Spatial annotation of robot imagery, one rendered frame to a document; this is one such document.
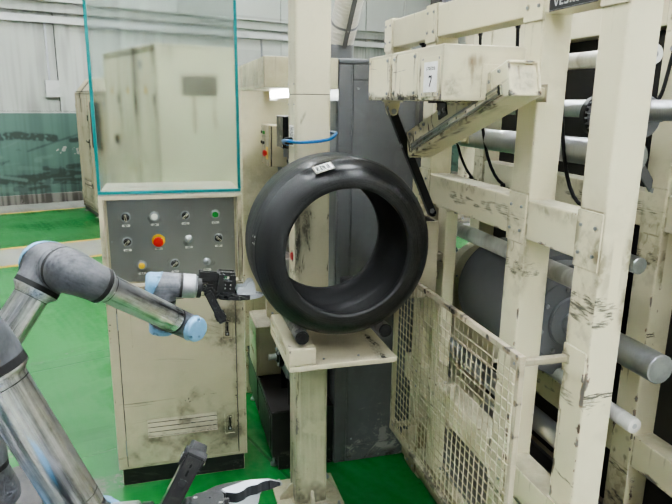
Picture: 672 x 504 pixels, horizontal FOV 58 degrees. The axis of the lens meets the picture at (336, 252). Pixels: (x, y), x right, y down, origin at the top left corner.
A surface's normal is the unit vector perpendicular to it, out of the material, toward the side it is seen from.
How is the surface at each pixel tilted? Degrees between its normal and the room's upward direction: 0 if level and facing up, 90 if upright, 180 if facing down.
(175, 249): 90
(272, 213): 69
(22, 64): 90
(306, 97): 90
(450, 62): 90
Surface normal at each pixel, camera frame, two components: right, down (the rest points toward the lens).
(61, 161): 0.56, 0.21
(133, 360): 0.27, 0.23
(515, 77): 0.26, -0.08
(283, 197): -0.36, -0.28
